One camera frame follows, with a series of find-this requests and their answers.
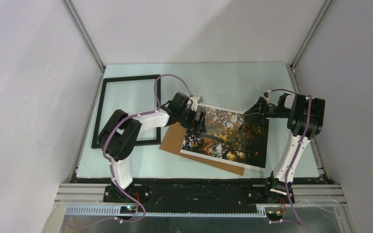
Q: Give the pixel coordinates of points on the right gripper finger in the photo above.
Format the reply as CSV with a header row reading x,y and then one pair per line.
x,y
255,109
254,120

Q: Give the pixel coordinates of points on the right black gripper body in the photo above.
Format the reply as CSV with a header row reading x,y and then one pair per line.
x,y
273,111

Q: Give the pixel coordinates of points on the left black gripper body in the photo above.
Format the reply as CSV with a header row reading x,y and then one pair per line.
x,y
185,114

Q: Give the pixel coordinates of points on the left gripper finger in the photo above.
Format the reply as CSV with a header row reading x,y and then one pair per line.
x,y
201,126
195,123

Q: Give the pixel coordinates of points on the autumn leaves photo print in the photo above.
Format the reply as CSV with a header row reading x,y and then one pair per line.
x,y
256,140

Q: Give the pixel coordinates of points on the black picture frame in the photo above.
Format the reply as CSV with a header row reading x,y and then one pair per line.
x,y
95,144

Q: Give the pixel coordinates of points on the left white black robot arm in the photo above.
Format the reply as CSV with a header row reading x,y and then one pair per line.
x,y
118,137

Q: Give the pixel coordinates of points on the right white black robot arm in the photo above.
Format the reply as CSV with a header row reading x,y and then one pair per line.
x,y
305,116

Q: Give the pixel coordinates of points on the brown cardboard backing board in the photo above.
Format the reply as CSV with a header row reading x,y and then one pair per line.
x,y
172,143

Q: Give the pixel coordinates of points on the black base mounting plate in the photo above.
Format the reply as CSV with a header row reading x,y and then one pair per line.
x,y
196,196

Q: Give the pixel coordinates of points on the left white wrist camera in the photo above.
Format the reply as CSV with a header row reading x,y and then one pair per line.
x,y
194,102

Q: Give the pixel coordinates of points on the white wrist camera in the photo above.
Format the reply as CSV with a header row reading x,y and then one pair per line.
x,y
267,96
194,102

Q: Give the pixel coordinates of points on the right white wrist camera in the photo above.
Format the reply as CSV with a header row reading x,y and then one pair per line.
x,y
267,96

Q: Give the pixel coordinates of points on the aluminium frame rail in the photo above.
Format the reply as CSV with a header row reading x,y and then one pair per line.
x,y
88,199

